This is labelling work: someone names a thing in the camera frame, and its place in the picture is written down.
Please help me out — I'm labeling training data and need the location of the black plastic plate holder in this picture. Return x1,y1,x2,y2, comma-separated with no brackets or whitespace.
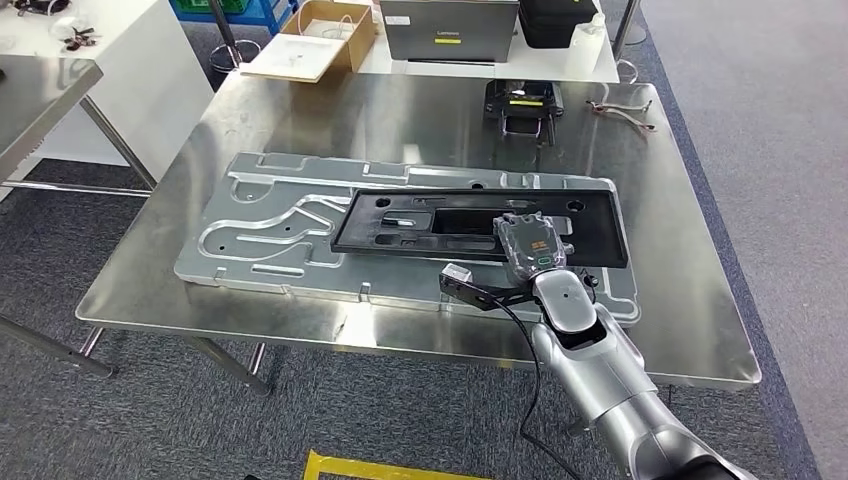
329,187,631,270

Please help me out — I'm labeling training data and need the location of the white cabinet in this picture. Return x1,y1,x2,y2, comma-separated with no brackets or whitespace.
0,0,217,203

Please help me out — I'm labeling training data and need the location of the chrome stanchion post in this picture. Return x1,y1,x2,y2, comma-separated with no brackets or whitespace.
207,0,264,75
610,0,643,85

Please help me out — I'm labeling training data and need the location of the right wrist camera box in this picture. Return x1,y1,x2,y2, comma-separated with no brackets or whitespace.
438,262,535,313

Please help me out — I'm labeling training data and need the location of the brown wire harness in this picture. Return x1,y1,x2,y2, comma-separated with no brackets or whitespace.
586,99,657,132

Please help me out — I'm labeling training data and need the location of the stamped silver metal panel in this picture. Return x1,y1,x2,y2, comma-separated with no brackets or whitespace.
173,152,643,327

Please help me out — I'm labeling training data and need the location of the black case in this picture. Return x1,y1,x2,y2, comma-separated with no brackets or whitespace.
517,0,599,50

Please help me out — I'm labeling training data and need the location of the steel workbench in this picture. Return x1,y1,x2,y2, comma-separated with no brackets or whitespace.
76,69,763,397

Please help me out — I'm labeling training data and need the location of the black cable bundle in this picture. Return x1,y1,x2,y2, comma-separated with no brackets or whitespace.
13,0,71,16

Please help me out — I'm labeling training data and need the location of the black device yellow label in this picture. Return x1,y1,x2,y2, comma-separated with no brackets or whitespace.
482,79,566,147

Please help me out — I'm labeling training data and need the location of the open cardboard box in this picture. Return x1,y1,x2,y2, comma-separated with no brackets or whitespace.
239,0,377,85

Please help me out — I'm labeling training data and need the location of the white plastic bottle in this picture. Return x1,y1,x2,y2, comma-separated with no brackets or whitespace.
566,11,607,77

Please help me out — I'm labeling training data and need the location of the blue plastic crate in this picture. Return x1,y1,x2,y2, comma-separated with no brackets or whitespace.
168,0,301,36

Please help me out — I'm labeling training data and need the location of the grey laptop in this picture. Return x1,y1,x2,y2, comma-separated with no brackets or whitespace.
378,0,520,66

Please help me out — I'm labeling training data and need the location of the small black tool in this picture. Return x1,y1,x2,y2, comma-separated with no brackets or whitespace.
62,27,99,52

